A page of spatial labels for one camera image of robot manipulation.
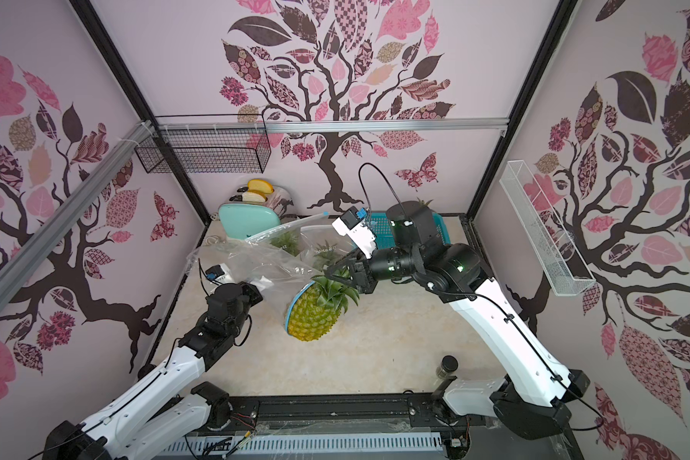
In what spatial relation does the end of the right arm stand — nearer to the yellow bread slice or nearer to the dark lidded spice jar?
the dark lidded spice jar

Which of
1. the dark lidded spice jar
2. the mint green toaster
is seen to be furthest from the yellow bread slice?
the dark lidded spice jar

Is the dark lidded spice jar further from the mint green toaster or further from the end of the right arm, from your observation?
the mint green toaster

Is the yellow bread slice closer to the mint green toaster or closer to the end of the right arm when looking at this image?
the mint green toaster

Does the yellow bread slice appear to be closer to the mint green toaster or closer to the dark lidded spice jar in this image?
the mint green toaster
